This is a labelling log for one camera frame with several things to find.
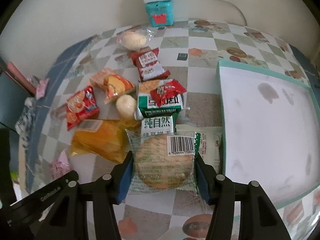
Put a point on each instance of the teal toy box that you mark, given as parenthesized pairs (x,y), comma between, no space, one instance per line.
(160,13)

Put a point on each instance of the white green-edged packet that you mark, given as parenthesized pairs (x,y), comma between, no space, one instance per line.
(211,139)

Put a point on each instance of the round cracker clear packet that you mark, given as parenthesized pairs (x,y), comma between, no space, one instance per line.
(163,162)

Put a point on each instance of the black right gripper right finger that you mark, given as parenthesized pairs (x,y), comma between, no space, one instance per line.
(220,193)

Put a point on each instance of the red blue snack packet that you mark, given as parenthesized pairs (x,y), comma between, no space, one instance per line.
(81,106)

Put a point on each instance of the yellow transparent snack packet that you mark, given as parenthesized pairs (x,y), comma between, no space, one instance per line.
(106,138)

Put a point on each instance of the round white bun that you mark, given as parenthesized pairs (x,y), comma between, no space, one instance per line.
(126,106)

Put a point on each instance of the red milk biscuit packet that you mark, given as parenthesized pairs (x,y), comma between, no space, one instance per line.
(148,65)

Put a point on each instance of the orange cake packet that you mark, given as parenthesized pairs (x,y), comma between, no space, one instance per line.
(112,84)

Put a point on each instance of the green white cracker packet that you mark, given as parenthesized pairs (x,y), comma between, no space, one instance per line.
(147,108)

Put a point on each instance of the blue white patterned bag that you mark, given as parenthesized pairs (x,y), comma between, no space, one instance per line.
(25,124)

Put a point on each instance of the pink wrapper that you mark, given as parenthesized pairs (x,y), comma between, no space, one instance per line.
(40,85)

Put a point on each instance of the small red candy packet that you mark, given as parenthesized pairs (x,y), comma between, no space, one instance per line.
(166,91)

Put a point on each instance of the checkered tablecloth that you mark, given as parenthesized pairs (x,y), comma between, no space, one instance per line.
(190,51)

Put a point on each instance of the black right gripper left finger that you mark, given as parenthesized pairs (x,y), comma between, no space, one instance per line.
(106,192)

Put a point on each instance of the green white biscuit packet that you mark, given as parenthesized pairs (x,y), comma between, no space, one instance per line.
(158,125)

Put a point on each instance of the white teal-rimmed tray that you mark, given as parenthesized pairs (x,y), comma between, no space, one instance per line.
(271,131)

